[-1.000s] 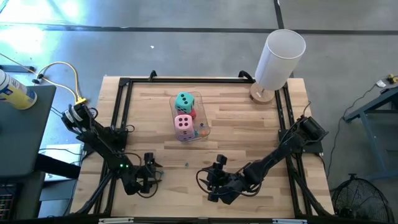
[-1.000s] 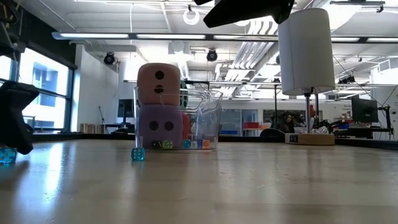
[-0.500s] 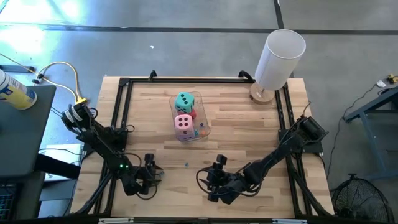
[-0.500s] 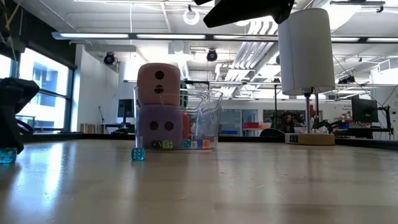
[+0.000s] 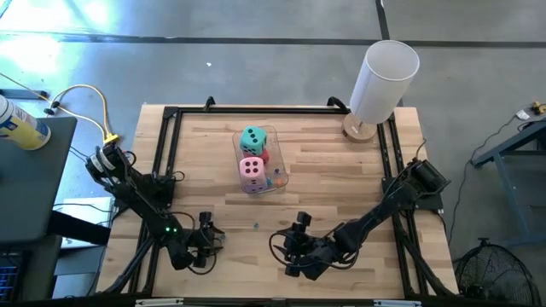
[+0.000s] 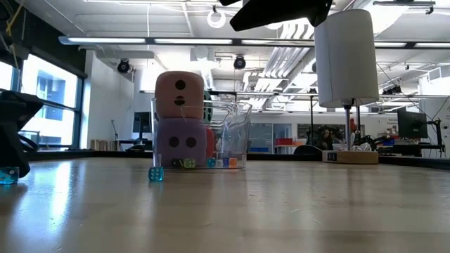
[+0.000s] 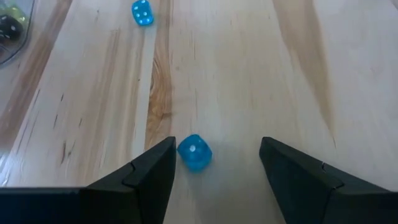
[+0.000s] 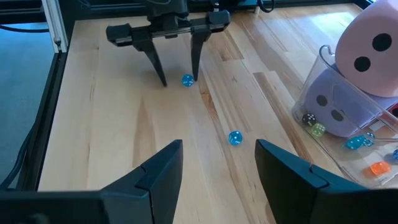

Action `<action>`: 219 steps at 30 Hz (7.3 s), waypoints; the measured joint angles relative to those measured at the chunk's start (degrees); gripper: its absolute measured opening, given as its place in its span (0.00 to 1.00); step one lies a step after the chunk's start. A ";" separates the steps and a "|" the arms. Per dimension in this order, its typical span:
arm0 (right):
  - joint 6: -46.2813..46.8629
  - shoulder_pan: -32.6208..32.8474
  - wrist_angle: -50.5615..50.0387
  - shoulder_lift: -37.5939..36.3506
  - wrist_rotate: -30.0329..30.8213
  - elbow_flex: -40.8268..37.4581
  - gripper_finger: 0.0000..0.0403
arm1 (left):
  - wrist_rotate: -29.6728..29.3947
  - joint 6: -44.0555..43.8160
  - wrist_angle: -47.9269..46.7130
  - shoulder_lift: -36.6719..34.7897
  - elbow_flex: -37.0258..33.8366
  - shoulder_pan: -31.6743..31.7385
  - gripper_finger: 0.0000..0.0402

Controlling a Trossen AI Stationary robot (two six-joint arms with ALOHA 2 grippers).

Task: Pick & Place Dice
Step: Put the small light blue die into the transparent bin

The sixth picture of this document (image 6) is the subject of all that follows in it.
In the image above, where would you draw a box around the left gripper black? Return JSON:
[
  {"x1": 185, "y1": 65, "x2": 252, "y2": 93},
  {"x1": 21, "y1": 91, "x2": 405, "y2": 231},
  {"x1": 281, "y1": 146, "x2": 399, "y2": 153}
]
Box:
[{"x1": 0, "y1": 89, "x2": 46, "y2": 179}]

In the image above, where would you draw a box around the large pink foam die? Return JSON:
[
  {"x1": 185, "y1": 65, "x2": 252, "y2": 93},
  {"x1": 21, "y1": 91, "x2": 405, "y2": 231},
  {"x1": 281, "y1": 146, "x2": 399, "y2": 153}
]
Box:
[{"x1": 154, "y1": 70, "x2": 205, "y2": 119}]

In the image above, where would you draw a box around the large mint green foam die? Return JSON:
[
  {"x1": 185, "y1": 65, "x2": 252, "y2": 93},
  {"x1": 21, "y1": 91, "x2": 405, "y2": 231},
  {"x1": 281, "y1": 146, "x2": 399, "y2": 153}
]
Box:
[{"x1": 202, "y1": 90, "x2": 214, "y2": 124}]

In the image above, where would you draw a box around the clear plastic bin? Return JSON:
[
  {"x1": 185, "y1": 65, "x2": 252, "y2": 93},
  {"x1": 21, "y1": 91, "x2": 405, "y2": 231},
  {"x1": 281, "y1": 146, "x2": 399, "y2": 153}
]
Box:
[{"x1": 150, "y1": 98, "x2": 253, "y2": 170}]

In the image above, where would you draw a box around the large red foam die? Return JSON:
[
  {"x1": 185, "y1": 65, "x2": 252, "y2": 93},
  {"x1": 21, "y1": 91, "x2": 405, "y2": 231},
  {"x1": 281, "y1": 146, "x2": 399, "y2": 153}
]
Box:
[{"x1": 205, "y1": 126, "x2": 216, "y2": 159}]

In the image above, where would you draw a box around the large purple foam die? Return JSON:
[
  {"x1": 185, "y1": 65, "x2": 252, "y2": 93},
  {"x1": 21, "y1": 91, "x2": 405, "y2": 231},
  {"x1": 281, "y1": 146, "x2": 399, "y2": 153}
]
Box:
[{"x1": 156, "y1": 117, "x2": 208, "y2": 169}]

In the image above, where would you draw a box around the large glass window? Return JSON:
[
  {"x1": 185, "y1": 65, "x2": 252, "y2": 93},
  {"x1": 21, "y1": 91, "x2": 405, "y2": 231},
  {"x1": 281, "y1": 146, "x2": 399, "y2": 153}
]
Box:
[{"x1": 0, "y1": 52, "x2": 85, "y2": 150}]

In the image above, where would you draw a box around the white shade table lamp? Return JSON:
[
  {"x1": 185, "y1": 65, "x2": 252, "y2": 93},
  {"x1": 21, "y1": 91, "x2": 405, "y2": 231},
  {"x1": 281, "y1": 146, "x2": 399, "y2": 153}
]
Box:
[{"x1": 314, "y1": 8, "x2": 380, "y2": 165}]

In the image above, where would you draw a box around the row of wooden blocks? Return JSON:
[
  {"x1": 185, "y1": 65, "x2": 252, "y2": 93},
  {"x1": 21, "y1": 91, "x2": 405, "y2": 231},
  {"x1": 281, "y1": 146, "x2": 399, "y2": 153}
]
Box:
[{"x1": 90, "y1": 138, "x2": 120, "y2": 152}]

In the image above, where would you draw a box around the long ceiling light strip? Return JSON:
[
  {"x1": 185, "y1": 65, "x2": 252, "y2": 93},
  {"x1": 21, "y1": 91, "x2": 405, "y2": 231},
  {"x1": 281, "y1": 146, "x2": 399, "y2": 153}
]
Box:
[{"x1": 58, "y1": 34, "x2": 315, "y2": 47}]

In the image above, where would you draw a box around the person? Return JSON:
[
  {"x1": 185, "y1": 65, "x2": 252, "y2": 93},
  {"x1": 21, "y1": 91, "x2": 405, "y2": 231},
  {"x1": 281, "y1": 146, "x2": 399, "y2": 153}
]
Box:
[{"x1": 316, "y1": 128, "x2": 335, "y2": 151}]

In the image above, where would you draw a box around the black computer monitor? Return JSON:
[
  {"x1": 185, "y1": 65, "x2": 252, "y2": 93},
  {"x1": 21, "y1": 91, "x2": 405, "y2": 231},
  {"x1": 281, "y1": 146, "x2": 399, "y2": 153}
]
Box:
[{"x1": 397, "y1": 109, "x2": 429, "y2": 141}]

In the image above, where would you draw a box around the white ceiling ring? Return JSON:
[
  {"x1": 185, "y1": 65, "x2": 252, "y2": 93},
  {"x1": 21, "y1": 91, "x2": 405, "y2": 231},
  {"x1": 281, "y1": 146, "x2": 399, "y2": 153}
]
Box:
[{"x1": 206, "y1": 9, "x2": 227, "y2": 30}]

